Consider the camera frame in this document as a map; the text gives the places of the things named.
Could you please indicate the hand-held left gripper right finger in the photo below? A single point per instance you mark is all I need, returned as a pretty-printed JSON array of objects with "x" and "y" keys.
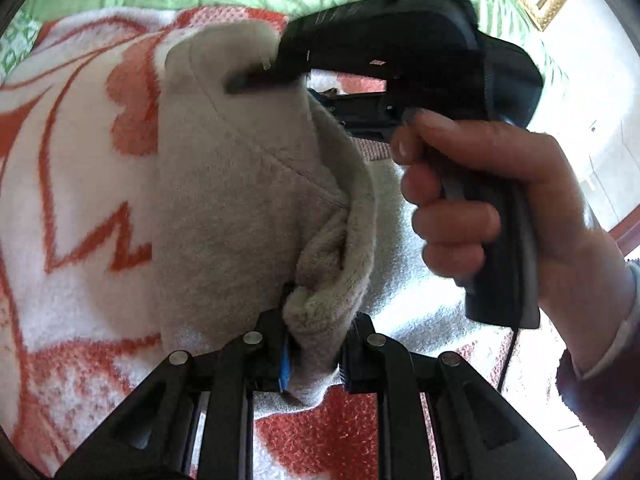
[{"x": 350, "y": 377}]

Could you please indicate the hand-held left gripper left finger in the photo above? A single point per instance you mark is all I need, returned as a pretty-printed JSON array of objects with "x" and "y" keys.
[{"x": 284, "y": 372}]

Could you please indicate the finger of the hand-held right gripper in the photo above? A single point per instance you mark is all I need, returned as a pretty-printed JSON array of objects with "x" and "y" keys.
[
  {"x": 365, "y": 112},
  {"x": 335, "y": 42}
]

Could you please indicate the grey knit sweater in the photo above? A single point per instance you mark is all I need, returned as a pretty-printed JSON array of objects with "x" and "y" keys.
[{"x": 235, "y": 200}]

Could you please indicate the person's right forearm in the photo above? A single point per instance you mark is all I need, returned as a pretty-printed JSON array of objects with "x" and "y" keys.
[{"x": 600, "y": 400}]

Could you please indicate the person's right hand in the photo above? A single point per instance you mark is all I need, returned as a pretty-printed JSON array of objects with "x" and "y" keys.
[{"x": 555, "y": 210}]

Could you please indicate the orange and white blanket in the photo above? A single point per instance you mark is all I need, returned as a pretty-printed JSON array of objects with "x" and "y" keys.
[{"x": 75, "y": 220}]

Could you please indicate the green checkered small pillow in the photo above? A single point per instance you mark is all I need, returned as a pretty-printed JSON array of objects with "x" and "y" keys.
[{"x": 17, "y": 45}]

